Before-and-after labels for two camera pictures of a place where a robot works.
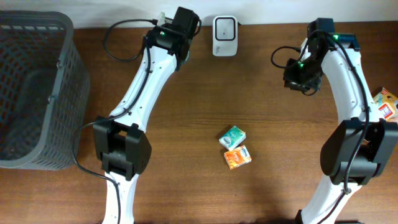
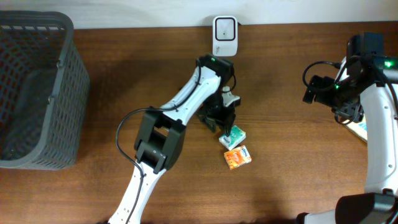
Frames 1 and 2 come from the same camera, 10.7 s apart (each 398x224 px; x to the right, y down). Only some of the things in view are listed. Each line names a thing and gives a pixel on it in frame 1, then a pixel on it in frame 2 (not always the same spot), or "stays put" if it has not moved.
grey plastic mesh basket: [44, 90] stays put
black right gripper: [292, 81] -> [353, 111]
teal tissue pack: [232, 137] stays put
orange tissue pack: [237, 157] stays put
